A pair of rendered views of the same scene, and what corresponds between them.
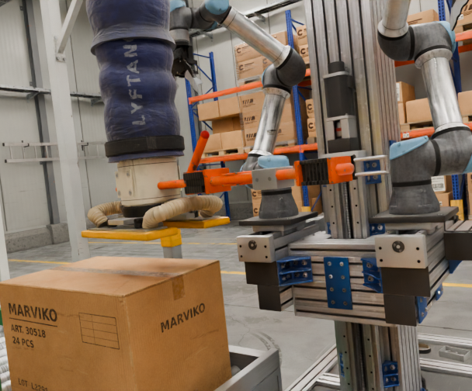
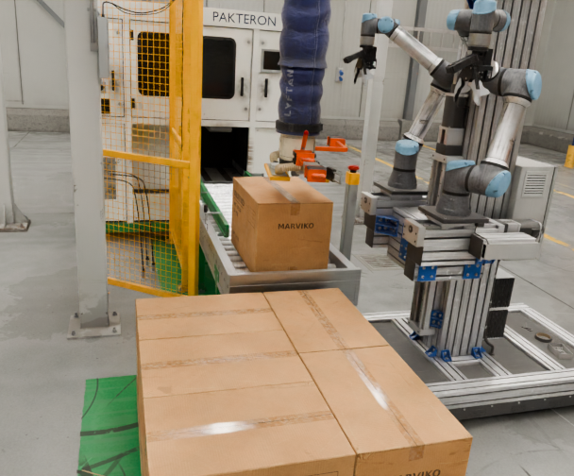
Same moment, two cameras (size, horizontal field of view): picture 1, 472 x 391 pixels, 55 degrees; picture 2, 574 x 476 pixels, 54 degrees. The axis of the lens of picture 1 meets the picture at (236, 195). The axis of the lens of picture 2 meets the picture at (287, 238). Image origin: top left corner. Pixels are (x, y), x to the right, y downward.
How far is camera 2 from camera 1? 1.79 m
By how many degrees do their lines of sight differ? 40
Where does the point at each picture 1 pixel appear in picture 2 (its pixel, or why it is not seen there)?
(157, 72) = (303, 86)
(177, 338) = (288, 235)
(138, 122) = (287, 114)
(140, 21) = (297, 57)
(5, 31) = not seen: outside the picture
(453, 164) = (476, 187)
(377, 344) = (430, 295)
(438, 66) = (507, 110)
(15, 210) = not seen: hidden behind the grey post
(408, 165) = (447, 179)
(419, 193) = (448, 200)
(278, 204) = (396, 178)
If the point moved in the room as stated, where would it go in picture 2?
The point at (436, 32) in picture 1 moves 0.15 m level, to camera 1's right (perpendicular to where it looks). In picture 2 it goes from (517, 81) to (557, 85)
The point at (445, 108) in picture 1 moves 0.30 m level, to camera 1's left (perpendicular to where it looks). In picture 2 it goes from (494, 144) to (427, 135)
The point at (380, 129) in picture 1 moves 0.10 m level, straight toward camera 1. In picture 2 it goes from (472, 144) to (458, 145)
